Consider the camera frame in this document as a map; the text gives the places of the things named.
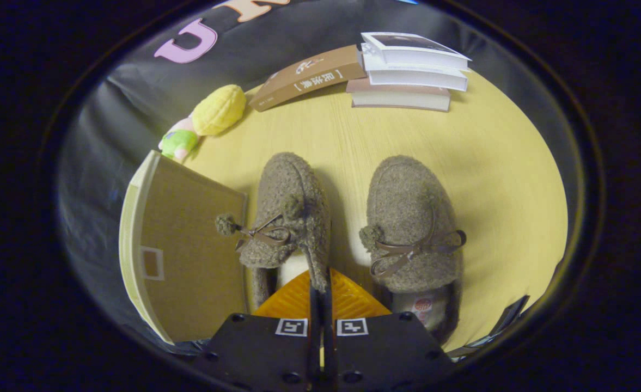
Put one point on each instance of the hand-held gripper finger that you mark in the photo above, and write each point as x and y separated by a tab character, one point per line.
327	326
315	326

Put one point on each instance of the brown fuzzy shoe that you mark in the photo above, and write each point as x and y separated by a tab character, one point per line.
290	218
410	228

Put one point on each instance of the brown cardboard storage box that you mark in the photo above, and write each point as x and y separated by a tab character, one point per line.
189	256

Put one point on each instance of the dark flat object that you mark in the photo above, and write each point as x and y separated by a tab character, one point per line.
502	324

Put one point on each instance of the green and pink plush toy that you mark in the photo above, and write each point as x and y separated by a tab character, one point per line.
178	141

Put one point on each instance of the yellow plush toy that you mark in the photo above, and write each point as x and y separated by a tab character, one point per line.
219	110

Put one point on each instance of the mauve book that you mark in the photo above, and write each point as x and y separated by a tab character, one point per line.
399	95

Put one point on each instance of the brown book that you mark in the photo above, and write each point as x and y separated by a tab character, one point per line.
309	76

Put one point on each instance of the white book with dark cover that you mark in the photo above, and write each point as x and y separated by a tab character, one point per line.
415	51

